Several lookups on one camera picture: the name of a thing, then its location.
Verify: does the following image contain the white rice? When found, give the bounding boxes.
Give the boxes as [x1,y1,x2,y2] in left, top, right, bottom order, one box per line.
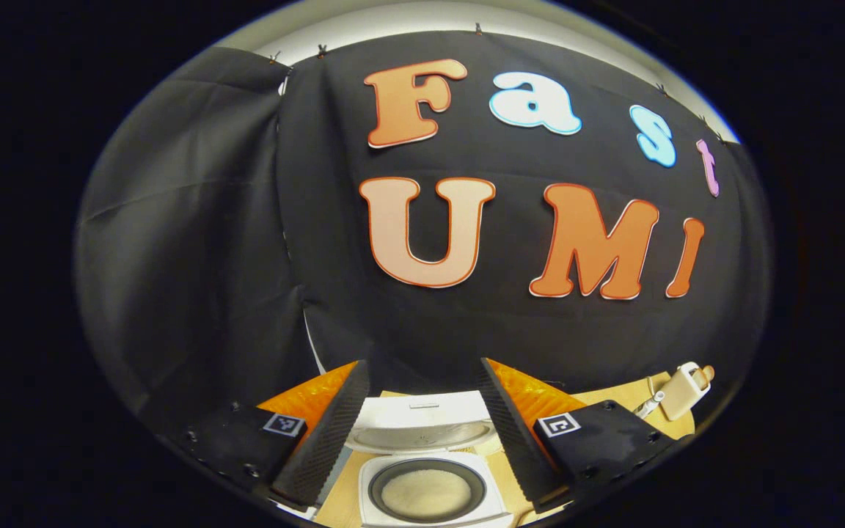
[381,469,475,516]

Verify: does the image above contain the cream chopstick holder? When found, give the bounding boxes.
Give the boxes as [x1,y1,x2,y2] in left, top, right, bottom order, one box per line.
[661,362,713,422]

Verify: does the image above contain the white rice cooker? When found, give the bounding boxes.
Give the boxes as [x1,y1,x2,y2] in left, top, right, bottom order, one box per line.
[344,390,516,528]

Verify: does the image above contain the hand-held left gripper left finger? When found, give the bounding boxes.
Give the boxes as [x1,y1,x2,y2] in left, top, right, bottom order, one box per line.
[158,357,372,512]

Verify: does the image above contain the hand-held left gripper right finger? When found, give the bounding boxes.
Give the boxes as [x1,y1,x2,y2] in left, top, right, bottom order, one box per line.
[478,356,696,514]

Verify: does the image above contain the black backdrop cloth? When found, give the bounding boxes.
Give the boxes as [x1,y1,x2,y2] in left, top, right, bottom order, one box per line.
[74,29,774,433]

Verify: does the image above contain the white green bottle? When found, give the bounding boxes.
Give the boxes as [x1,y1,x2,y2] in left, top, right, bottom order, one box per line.
[633,391,667,421]

